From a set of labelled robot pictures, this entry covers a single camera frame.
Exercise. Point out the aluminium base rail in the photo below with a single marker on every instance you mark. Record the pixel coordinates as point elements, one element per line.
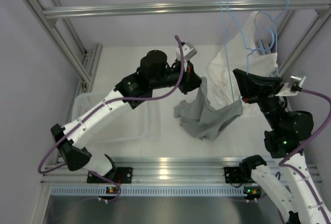
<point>164,171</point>

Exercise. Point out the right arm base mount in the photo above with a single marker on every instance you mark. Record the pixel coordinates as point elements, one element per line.
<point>233,175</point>

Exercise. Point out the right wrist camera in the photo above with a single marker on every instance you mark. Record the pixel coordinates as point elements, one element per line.
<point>293,87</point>

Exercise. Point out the aluminium hanging rail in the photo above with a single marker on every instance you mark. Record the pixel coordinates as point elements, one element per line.
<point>181,7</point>

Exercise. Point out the left aluminium frame post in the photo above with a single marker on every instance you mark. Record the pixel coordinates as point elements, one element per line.
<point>84,65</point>

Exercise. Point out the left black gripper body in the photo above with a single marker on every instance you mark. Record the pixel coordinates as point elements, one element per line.
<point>184,83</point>

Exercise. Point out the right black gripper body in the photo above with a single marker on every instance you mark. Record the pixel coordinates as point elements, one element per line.
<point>257,93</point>

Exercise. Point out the grey tank top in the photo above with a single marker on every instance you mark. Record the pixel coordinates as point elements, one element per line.
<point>200,120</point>

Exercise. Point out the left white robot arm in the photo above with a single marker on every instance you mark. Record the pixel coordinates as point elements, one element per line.
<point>154,72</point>

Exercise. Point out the white plastic basket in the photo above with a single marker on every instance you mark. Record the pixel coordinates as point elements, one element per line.
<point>129,126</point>

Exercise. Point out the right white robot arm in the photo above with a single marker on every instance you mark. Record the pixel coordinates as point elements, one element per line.
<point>292,189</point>

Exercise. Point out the right aluminium frame post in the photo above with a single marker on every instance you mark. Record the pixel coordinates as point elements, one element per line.
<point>299,32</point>

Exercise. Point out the perforated cable duct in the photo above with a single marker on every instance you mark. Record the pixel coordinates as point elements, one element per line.
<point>150,191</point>

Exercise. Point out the aluminium frame post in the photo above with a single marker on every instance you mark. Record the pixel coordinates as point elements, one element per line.
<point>84,65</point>
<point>299,32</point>

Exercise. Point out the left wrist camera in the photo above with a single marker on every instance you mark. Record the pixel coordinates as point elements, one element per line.
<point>189,51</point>

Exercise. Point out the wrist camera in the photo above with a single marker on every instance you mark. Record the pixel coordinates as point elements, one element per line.
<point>189,51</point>
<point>293,87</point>

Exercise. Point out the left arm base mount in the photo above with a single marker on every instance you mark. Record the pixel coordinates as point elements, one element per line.
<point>120,175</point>

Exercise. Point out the white tank top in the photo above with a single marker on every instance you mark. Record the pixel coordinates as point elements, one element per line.
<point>260,64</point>

